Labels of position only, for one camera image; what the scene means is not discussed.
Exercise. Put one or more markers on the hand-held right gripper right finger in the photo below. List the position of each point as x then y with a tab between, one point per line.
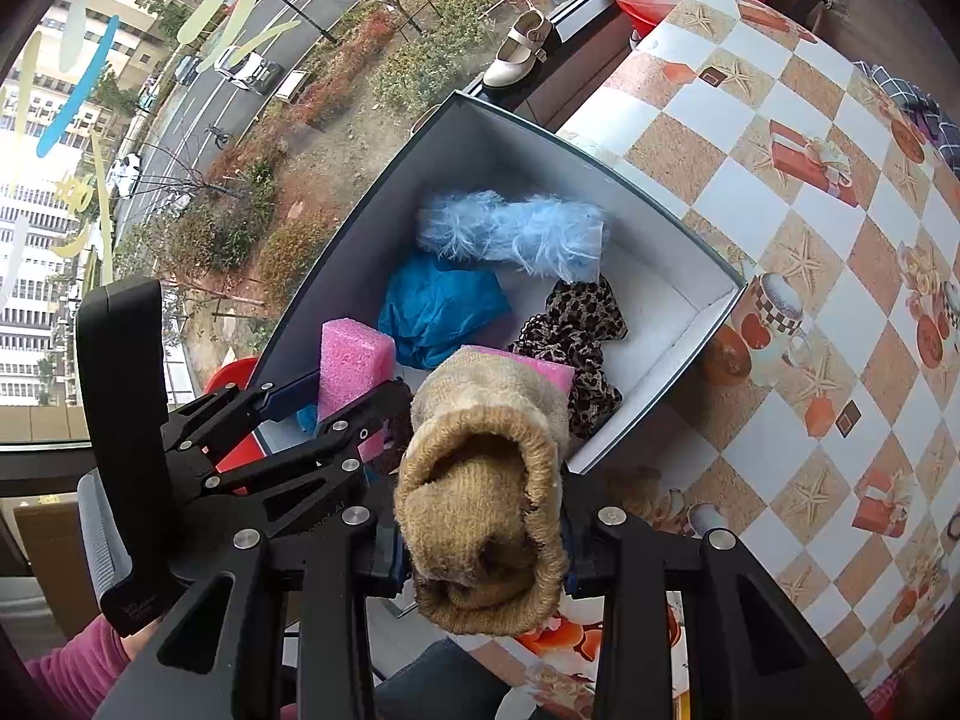
589	544

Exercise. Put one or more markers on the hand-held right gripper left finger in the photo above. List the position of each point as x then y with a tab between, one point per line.
390	555

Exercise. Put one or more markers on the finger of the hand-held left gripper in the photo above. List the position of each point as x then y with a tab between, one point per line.
330	435
292	394

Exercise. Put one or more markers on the pink foam sponge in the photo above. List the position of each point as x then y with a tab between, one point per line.
356	360
547	371

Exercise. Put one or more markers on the beige knitted sock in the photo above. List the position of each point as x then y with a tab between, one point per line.
480	495

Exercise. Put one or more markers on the blue plastic bag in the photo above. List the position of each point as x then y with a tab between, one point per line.
442	307

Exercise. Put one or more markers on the leopard print scrunchie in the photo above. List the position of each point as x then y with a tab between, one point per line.
585	345

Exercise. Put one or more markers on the grey cardboard storage box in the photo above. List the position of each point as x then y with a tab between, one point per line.
675	315

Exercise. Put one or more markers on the light blue fluffy scrunchie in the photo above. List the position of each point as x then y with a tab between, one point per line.
517	229

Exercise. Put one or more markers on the person's left forearm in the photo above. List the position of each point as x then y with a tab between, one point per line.
75	675

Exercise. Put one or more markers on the person's left hand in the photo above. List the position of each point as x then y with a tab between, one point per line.
141	645

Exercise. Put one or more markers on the red plastic stool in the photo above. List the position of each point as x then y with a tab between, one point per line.
232	382

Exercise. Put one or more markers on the floral tissue pack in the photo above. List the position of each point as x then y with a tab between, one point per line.
562	652

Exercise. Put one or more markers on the person's jeans leg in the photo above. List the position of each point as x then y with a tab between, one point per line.
450	682

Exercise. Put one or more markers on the brown cardboard box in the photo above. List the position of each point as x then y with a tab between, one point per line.
52	555

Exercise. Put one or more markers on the checkered printed tablecloth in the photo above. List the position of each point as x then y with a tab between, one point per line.
825	277

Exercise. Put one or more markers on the plaid cloth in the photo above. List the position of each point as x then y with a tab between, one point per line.
915	112

